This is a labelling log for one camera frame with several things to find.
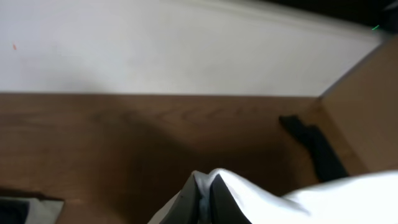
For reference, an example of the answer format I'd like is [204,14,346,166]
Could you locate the black garment at right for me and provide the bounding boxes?
[279,115,349,182]

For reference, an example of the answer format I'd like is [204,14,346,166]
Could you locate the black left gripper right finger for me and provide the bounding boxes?
[210,175,251,224]

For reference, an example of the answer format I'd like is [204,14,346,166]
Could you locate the brown cardboard side panel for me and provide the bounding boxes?
[322,37,397,172]

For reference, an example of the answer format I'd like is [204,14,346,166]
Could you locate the white printed t-shirt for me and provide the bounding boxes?
[150,169,397,223]

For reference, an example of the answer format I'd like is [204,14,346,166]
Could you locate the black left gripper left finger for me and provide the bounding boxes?
[160,175,201,224]

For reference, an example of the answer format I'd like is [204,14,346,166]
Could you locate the folded beige garment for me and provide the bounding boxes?
[25,198,65,224]

